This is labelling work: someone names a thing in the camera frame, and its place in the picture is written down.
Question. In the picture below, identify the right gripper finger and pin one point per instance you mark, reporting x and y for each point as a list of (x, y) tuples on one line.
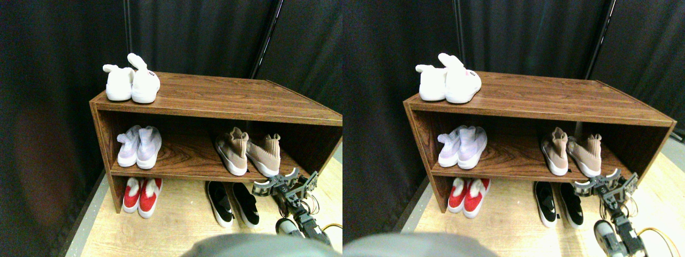
[(633, 186), (311, 184), (267, 187), (590, 188)]

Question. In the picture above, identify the lilac shoe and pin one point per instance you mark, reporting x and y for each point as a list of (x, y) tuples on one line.
[(128, 154), (472, 152), (450, 154), (149, 152)]

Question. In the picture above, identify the red shoe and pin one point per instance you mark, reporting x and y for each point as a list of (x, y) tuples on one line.
[(475, 202), (457, 199), (149, 202), (131, 199)]

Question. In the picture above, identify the white shoe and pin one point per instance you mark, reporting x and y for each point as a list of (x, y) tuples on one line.
[(144, 88), (431, 87), (461, 88), (119, 87)]

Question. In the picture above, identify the black curtain stand pole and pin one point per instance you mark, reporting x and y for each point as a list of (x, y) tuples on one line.
[(128, 32), (266, 37), (599, 37)]

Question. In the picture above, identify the beige shoe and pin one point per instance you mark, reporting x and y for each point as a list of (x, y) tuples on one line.
[(586, 158), (265, 158), (555, 155), (233, 155)]

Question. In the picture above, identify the brown shoe rack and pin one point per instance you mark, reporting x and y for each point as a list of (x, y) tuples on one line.
[(540, 96), (225, 96)]

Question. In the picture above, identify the black shoe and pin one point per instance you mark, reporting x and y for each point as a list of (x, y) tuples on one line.
[(546, 206), (571, 209), (220, 206), (246, 206)]

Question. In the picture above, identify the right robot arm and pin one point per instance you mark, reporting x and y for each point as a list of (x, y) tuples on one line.
[(305, 225), (607, 241)]

